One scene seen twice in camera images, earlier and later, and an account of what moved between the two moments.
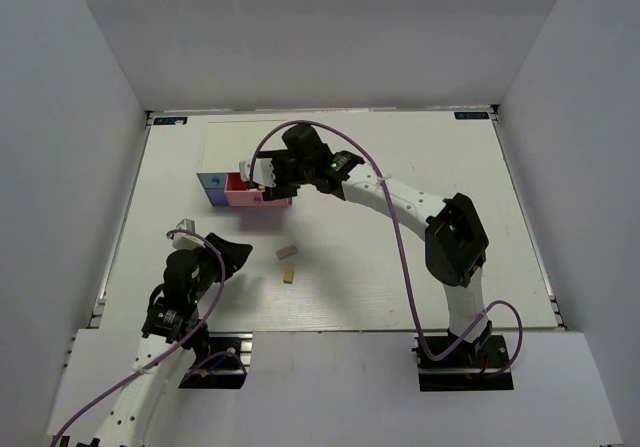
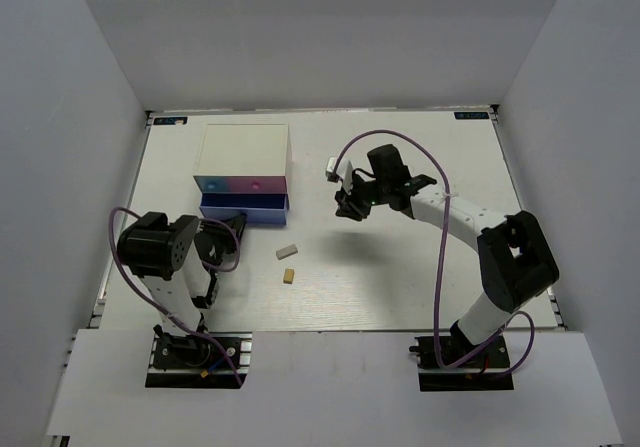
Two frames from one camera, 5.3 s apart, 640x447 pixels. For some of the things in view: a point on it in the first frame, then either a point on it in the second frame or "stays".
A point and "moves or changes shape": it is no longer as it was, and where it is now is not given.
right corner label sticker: x=470 y=115 stays
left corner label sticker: x=179 y=121 stays
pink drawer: x=238 y=194 moves or changes shape
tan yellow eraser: x=288 y=276 stays
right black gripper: x=281 y=190 -> x=349 y=204
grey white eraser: x=286 y=252 stays
